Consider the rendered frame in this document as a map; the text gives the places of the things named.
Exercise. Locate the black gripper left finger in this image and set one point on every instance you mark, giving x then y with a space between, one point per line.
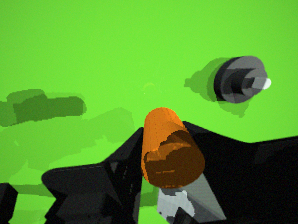
119 175

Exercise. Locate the orange knob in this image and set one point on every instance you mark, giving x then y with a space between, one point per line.
170 157

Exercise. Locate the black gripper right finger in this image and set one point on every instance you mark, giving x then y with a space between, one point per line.
231 166

